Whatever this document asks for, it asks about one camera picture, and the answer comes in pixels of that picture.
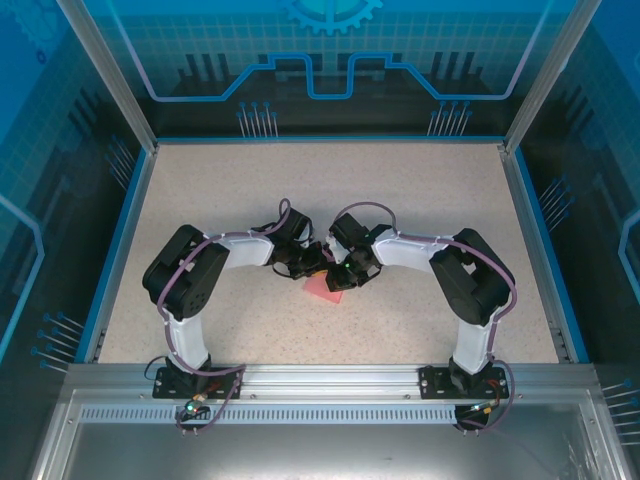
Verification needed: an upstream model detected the blue table edge strip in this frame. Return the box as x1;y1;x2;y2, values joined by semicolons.
514;148;590;364
73;148;154;365

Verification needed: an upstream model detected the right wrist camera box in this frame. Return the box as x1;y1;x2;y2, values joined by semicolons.
323;233;346;260

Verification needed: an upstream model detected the aluminium mounting rail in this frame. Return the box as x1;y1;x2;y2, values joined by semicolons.
64;363;599;401

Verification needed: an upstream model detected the blue gear print panel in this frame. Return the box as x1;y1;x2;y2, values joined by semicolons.
82;0;559;139

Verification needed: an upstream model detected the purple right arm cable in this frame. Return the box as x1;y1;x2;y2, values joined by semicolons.
333;201;517;435

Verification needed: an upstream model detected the slotted metal cable duct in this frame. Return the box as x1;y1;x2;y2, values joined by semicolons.
77;405;501;426

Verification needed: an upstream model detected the aluminium frame post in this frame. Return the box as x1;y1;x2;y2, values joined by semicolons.
499;0;604;154
54;0;161;154

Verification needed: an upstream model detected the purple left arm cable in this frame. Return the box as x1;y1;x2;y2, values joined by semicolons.
157;198;292;437

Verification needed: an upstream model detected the pink square paper sheet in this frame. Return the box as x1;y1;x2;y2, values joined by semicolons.
301;271;347;305

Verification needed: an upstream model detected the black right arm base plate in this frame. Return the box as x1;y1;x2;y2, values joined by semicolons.
418;363;509;401

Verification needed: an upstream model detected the blue circuit print panel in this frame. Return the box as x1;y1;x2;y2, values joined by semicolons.
0;0;151;480
519;0;640;480

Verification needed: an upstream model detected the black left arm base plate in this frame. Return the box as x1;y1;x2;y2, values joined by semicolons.
152;366;245;401

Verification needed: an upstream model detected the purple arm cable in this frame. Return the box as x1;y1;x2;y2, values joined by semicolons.
333;201;517;435
157;198;292;437

